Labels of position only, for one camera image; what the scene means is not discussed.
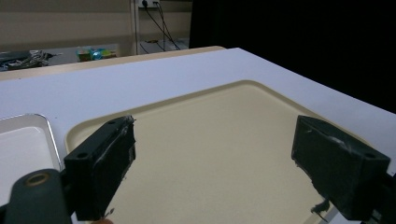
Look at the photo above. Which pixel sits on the silver metal tray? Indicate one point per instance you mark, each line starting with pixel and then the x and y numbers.
pixel 21 149

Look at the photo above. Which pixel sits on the colourful toy pile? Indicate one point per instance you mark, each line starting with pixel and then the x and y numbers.
pixel 95 54

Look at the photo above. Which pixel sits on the striped dark cloth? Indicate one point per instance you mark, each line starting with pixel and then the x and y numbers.
pixel 25 59

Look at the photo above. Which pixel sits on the beige plastic tray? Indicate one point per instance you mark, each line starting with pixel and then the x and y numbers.
pixel 218 149

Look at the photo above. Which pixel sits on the white wall socket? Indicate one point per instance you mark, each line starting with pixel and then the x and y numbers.
pixel 148 3

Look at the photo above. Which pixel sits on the black curtain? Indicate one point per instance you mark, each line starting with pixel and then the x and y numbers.
pixel 295 46

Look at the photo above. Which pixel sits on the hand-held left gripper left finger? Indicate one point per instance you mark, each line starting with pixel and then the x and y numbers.
pixel 96 174

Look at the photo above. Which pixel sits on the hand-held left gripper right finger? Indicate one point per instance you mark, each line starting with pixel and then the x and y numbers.
pixel 339 168

